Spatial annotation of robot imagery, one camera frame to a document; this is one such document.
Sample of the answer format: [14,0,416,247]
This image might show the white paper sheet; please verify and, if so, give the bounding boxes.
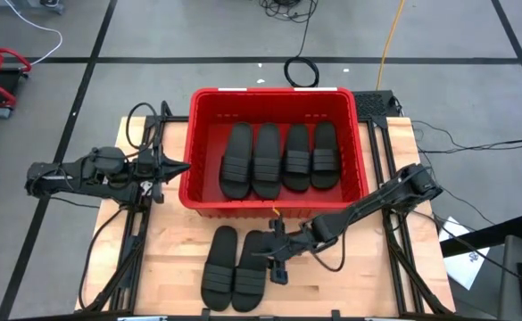
[438,216,492,292]

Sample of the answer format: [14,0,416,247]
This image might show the black aluminium frame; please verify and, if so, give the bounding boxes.
[353,113,456,316]
[79,100,190,314]

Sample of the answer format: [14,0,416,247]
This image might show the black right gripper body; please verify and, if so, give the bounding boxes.
[263,218,316,285]

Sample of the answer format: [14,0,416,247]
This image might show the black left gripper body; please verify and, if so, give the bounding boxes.
[134,149,168,205]

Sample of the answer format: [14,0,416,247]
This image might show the black floor cables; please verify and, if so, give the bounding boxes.
[410,119,522,156]

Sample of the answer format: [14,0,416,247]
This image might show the red plastic bin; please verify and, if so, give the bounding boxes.
[178,86,370,219]

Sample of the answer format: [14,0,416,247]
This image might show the black coiled floor cable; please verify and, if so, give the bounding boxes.
[283,0,321,88]

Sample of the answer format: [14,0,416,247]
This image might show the black vented box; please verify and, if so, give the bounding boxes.
[352,90,400,119]

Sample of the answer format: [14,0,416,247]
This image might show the white floor cable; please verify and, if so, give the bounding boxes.
[3,0,64,67]

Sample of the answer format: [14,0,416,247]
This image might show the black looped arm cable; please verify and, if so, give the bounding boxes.
[124,102,162,152]

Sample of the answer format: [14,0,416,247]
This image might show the black tangled cable bundle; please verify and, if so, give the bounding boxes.
[259,0,319,24]

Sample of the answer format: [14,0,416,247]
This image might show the black foam slide sandal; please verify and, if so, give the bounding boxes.
[251,123,283,201]
[200,225,239,312]
[310,120,342,191]
[231,229,270,313]
[281,123,311,193]
[218,121,254,201]

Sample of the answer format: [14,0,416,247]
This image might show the yellow cable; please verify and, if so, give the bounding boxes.
[375,0,406,91]

